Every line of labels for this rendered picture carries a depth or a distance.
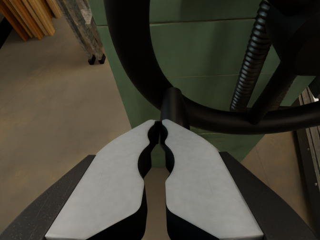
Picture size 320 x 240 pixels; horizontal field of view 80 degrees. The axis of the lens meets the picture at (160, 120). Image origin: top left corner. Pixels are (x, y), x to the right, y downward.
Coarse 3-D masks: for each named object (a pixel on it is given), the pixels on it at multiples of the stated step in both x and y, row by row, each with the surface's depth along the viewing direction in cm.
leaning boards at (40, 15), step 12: (0, 0) 129; (12, 0) 126; (24, 0) 131; (36, 0) 135; (48, 0) 154; (12, 12) 136; (24, 12) 134; (36, 12) 137; (48, 12) 162; (60, 12) 167; (12, 24) 138; (24, 24) 145; (36, 24) 146; (48, 24) 147; (24, 36) 148; (36, 36) 152
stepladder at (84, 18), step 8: (56, 0) 99; (64, 0) 98; (72, 0) 101; (80, 0) 114; (64, 8) 103; (72, 8) 101; (88, 8) 120; (64, 16) 105; (80, 16) 108; (88, 16) 116; (72, 24) 110; (80, 24) 108; (88, 24) 112; (88, 32) 115; (80, 40) 118; (88, 40) 117; (96, 40) 142; (88, 48) 126; (96, 48) 123; (88, 56) 128; (104, 56) 133
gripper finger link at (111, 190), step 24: (120, 144) 10; (144, 144) 9; (96, 168) 8; (120, 168) 8; (144, 168) 9; (72, 192) 7; (96, 192) 7; (120, 192) 7; (144, 192) 7; (72, 216) 6; (96, 216) 6; (120, 216) 6; (144, 216) 7
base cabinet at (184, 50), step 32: (160, 32) 33; (192, 32) 33; (224, 32) 33; (160, 64) 38; (192, 64) 39; (224, 64) 39; (128, 96) 47; (192, 96) 47; (224, 96) 47; (256, 96) 47; (288, 96) 47; (192, 128) 60; (160, 160) 84
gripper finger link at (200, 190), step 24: (168, 120) 12; (168, 144) 9; (192, 144) 9; (168, 168) 10; (192, 168) 8; (216, 168) 8; (168, 192) 7; (192, 192) 7; (216, 192) 7; (168, 216) 6; (192, 216) 6; (216, 216) 6; (240, 216) 6
